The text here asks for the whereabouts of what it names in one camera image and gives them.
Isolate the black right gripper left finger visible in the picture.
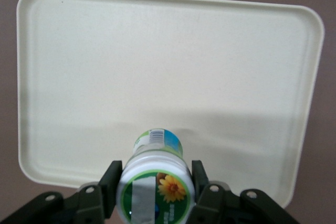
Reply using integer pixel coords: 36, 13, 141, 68
0, 160, 123, 224

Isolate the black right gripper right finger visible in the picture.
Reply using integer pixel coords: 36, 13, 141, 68
185, 159, 300, 224

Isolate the green gum bottle white lid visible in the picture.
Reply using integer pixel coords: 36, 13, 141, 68
116, 127, 198, 222

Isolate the cream plastic tray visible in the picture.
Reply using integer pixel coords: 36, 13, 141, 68
16, 0, 325, 208

